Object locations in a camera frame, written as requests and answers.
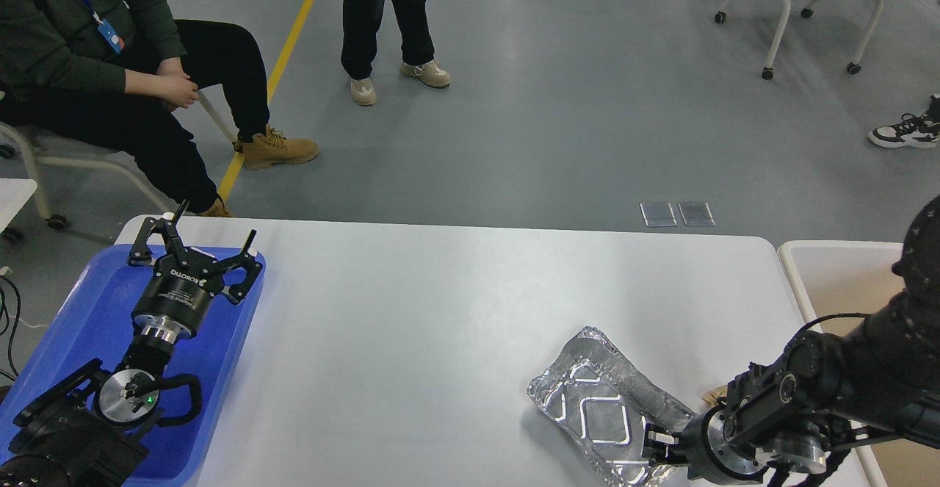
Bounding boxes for seated person green jacket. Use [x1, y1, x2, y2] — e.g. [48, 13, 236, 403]
[1, 0, 319, 217]

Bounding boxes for blue plastic tray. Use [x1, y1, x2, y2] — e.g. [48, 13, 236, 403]
[0, 244, 267, 486]

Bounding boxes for aluminium foil tray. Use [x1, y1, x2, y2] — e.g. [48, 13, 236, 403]
[527, 325, 694, 486]

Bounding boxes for standing person dark trousers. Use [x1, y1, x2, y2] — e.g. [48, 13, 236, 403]
[341, 0, 452, 107]

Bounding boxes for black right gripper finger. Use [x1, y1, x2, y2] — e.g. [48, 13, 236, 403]
[643, 429, 687, 467]

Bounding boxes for floor plate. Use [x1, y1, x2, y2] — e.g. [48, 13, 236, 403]
[639, 202, 678, 227]
[678, 201, 716, 227]

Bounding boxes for black cables left edge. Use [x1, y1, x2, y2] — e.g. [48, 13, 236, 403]
[0, 267, 34, 385]

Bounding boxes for left floor plate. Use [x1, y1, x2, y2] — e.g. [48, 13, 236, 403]
[639, 202, 678, 227]

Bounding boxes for crumpled brown paper ball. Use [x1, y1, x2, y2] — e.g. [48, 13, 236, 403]
[701, 386, 728, 408]

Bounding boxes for right floor plate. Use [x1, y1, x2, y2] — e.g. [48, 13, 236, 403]
[678, 201, 716, 227]

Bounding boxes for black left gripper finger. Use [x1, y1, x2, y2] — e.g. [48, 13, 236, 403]
[217, 229, 263, 304]
[129, 199, 192, 267]

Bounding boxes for white chair left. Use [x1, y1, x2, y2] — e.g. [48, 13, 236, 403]
[0, 90, 236, 242]

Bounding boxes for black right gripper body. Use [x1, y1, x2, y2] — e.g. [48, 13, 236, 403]
[679, 406, 768, 485]

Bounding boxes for beige plastic bin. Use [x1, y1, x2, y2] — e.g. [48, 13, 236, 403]
[778, 240, 939, 486]

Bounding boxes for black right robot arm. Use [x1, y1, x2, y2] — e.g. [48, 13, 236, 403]
[643, 199, 939, 486]

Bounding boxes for black white sneaker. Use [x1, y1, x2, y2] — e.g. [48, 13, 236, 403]
[867, 93, 939, 149]

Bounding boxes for white side table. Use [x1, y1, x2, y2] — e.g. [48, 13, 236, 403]
[0, 178, 37, 231]

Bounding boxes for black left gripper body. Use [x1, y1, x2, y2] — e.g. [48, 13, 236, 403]
[132, 255, 225, 339]

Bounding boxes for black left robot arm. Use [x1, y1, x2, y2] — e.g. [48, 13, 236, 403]
[2, 213, 264, 486]

